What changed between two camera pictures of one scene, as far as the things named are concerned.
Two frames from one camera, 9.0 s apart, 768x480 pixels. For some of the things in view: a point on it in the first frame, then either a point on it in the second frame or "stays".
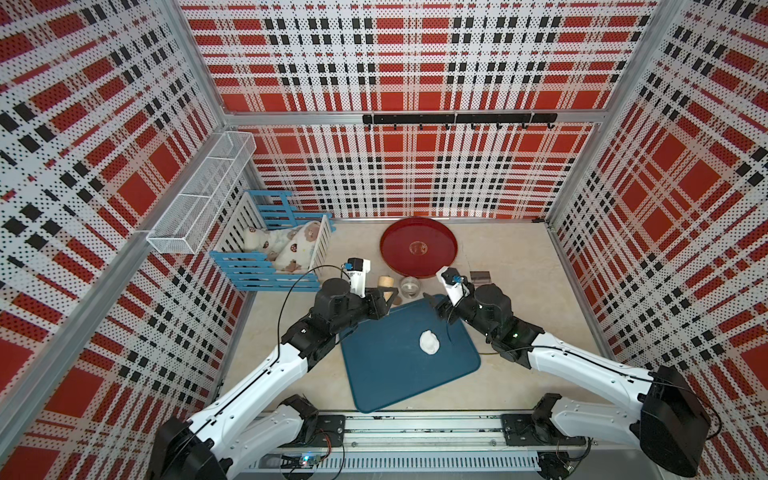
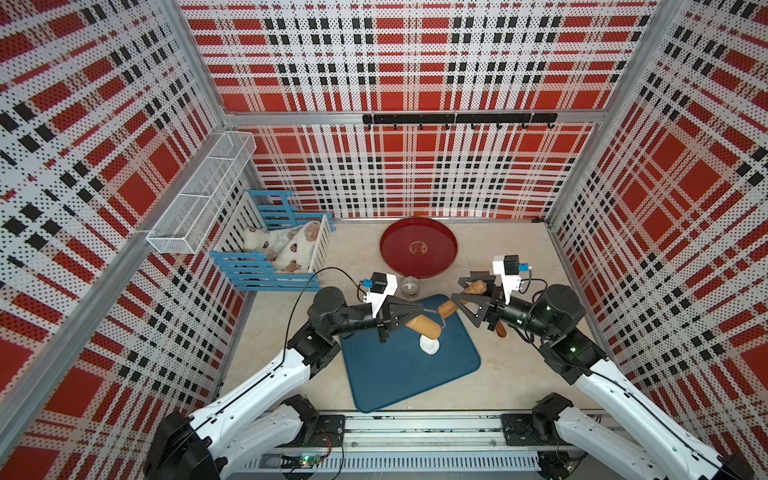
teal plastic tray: [407, 350] stays
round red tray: [418, 247] stays
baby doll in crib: [290, 249] stays
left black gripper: [374, 299] -> [387, 318]
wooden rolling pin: [386, 281] -> [430, 328]
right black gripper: [442, 307] -> [487, 311]
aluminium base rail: [406, 443] stays
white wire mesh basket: [189, 221] stays
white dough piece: [429, 342] stays
